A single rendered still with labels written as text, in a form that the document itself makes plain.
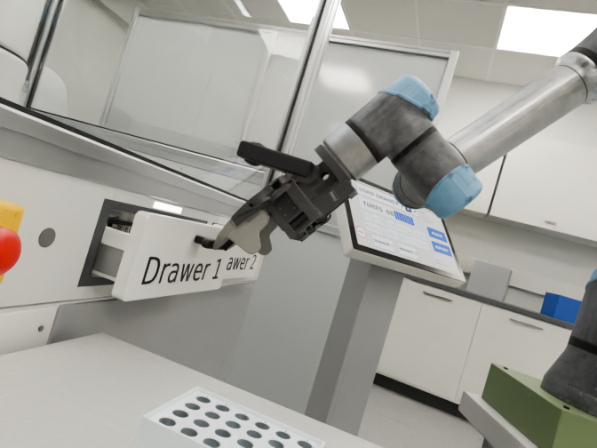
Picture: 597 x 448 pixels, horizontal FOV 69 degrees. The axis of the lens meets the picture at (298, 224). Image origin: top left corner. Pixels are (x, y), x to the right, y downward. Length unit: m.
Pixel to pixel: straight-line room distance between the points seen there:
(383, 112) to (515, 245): 3.70
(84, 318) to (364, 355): 1.09
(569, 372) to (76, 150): 0.76
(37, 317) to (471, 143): 0.64
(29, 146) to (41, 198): 0.06
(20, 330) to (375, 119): 0.48
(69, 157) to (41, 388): 0.23
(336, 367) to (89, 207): 1.12
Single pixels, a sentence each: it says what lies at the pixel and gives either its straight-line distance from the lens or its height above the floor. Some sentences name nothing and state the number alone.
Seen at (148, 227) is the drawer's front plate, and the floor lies 0.91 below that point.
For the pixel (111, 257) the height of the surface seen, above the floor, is 0.86.
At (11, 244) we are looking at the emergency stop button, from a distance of 0.41.
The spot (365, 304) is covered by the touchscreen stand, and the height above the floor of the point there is 0.80.
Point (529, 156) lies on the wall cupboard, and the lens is 4.01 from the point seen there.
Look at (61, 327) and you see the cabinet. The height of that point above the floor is 0.77.
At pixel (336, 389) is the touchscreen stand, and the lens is 1.54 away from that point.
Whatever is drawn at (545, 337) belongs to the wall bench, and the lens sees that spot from 3.58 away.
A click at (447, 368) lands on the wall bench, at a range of 3.55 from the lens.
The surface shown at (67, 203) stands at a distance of 0.54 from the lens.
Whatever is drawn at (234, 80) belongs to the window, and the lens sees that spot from 0.85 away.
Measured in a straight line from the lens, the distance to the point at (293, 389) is 2.40.
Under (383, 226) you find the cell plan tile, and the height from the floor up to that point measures 1.06.
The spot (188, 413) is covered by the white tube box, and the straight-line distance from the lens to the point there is 0.39.
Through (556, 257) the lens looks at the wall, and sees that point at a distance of 4.30.
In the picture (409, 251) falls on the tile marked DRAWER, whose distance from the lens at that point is 1.46.
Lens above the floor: 0.96
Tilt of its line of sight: 1 degrees up
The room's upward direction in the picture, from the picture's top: 17 degrees clockwise
